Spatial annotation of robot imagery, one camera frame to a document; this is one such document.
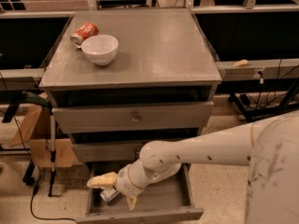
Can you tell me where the grey top drawer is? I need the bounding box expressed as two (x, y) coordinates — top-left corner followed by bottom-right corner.
(52, 102), (213, 133)

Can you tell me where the small yellow foam piece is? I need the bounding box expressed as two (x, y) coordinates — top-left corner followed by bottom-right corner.
(233, 59), (249, 67)

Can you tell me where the blue plastic bottle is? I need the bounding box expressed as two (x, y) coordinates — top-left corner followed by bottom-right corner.
(100, 187), (120, 203)

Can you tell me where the brown cardboard box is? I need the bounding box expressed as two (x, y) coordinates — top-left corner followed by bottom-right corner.
(10, 105), (77, 168)

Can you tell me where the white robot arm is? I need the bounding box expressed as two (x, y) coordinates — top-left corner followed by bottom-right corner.
(87, 111), (299, 224)

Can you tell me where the grey middle drawer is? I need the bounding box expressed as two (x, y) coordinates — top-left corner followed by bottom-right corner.
(72, 137), (201, 163)

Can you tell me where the white ceramic bowl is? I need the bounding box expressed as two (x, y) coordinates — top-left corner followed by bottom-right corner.
(81, 35), (119, 65)

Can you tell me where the grey metal rail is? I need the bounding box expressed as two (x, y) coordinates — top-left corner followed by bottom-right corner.
(216, 59), (299, 81)

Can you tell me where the black floor cable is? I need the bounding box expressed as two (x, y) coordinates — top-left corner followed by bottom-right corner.
(0, 72), (78, 222)

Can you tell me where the green handled grabber stick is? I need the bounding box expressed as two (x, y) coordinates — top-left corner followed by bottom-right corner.
(21, 91), (58, 198)

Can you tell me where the black wheeled stand leg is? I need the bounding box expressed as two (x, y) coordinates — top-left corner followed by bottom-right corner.
(228, 78), (299, 122)

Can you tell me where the grey open bottom drawer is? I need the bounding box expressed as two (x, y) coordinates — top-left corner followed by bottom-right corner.
(76, 164), (204, 224)

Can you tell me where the red soda can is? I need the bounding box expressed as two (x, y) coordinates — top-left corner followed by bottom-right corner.
(70, 22), (99, 49)

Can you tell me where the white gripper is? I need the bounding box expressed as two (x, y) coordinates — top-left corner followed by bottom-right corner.
(87, 166), (139, 211)

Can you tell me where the grey drawer cabinet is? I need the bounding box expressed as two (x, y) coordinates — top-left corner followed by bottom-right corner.
(39, 8), (222, 173)

